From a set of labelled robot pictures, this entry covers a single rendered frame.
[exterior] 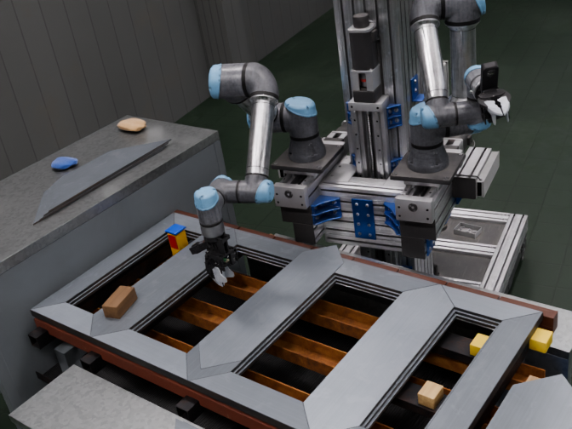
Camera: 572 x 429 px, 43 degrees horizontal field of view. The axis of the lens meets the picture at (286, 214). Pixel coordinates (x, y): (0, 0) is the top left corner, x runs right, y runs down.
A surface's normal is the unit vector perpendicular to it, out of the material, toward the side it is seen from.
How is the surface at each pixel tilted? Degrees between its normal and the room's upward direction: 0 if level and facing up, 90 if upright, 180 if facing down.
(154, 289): 0
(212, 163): 90
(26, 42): 90
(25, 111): 90
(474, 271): 0
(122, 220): 90
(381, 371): 0
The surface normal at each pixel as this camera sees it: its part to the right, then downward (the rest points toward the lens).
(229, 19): 0.89, 0.11
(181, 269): -0.15, -0.86
